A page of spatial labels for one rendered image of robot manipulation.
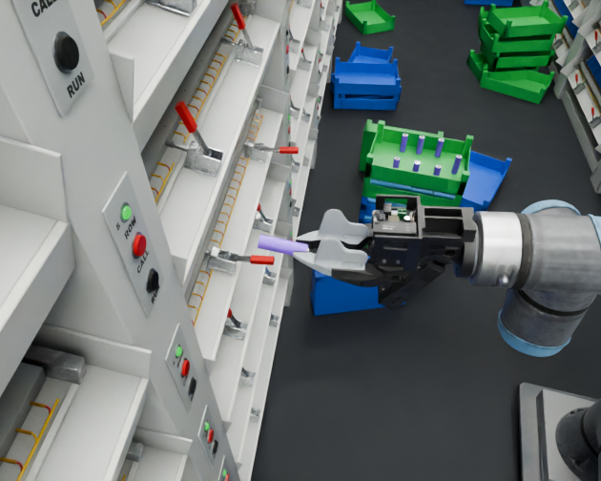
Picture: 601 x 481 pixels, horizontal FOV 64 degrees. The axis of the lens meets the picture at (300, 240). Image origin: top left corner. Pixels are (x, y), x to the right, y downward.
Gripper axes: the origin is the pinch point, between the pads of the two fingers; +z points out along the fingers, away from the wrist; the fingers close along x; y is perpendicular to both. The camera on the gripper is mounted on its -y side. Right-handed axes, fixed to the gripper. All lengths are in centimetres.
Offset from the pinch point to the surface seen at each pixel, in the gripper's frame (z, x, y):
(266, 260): 6.7, -4.1, -7.1
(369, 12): -2, -274, -83
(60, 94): 8.1, 19.8, 34.2
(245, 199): 13.3, -19.1, -9.2
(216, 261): 14.4, -3.7, -7.5
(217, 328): 12.1, 6.5, -9.8
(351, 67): 4, -184, -72
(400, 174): -17, -75, -48
